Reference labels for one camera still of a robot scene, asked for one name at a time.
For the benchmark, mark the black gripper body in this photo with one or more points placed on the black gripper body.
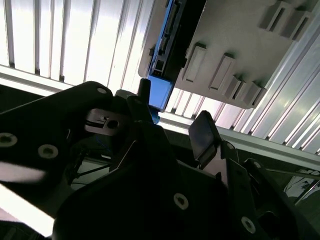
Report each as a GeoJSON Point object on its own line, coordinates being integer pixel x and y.
{"type": "Point", "coordinates": [120, 210]}

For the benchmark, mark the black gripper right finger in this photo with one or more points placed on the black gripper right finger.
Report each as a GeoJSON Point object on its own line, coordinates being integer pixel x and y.
{"type": "Point", "coordinates": [205, 140]}

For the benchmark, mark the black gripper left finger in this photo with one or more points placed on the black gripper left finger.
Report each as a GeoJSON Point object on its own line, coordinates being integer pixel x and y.
{"type": "Point", "coordinates": [50, 120]}

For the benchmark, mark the hard disk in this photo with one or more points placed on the hard disk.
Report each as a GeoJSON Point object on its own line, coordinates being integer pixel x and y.
{"type": "Point", "coordinates": [160, 92]}

